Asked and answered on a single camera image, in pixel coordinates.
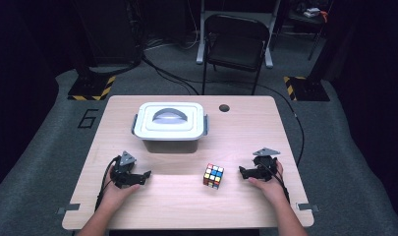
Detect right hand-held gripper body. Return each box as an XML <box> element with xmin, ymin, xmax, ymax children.
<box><xmin>252</xmin><ymin>147</ymin><xmax>282</xmax><ymax>182</ymax></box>

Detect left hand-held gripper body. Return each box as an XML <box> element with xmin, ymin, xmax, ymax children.
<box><xmin>109</xmin><ymin>150</ymin><xmax>145</xmax><ymax>190</ymax></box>

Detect colourful puzzle cube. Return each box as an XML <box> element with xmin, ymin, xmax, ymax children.
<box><xmin>202</xmin><ymin>162</ymin><xmax>225</xmax><ymax>190</ymax></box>

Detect transparent grey storage box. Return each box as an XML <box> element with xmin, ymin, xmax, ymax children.
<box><xmin>131</xmin><ymin>112</ymin><xmax>210</xmax><ymax>154</ymax></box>

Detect white box lid grey handle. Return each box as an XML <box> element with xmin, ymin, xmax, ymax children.
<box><xmin>133</xmin><ymin>101</ymin><xmax>207</xmax><ymax>143</ymax></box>

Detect person's left hand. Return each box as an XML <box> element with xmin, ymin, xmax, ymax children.
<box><xmin>102</xmin><ymin>166</ymin><xmax>142</xmax><ymax>211</ymax></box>

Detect person's right hand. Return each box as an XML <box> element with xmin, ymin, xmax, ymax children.
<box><xmin>248</xmin><ymin>159</ymin><xmax>288</xmax><ymax>207</ymax></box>

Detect grey tape strip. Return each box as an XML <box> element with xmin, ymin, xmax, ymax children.
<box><xmin>56</xmin><ymin>203</ymin><xmax>82</xmax><ymax>216</ymax></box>
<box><xmin>295</xmin><ymin>202</ymin><xmax>320</xmax><ymax>212</ymax></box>

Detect black floor tape marking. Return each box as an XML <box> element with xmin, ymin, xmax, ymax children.
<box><xmin>77</xmin><ymin>108</ymin><xmax>99</xmax><ymax>130</ymax></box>

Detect black striped stand base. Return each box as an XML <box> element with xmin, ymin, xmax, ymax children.
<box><xmin>67</xmin><ymin>75</ymin><xmax>117</xmax><ymax>101</ymax></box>
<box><xmin>282</xmin><ymin>76</ymin><xmax>331</xmax><ymax>102</ymax></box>

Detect black folding chair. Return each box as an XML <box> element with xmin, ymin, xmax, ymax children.
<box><xmin>201</xmin><ymin>13</ymin><xmax>271</xmax><ymax>96</ymax></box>

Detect black equipment cabinet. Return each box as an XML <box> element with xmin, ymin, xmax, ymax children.
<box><xmin>72</xmin><ymin>0</ymin><xmax>145</xmax><ymax>68</ymax></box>

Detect white device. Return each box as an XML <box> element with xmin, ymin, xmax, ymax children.
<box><xmin>303</xmin><ymin>6</ymin><xmax>322</xmax><ymax>19</ymax></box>

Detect left hand-held gripper black cable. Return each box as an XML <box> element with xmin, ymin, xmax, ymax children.
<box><xmin>93</xmin><ymin>155</ymin><xmax>122</xmax><ymax>212</ymax></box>

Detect black floor cable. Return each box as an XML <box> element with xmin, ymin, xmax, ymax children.
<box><xmin>141</xmin><ymin>53</ymin><xmax>200</xmax><ymax>96</ymax></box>
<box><xmin>204</xmin><ymin>79</ymin><xmax>306</xmax><ymax>167</ymax></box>

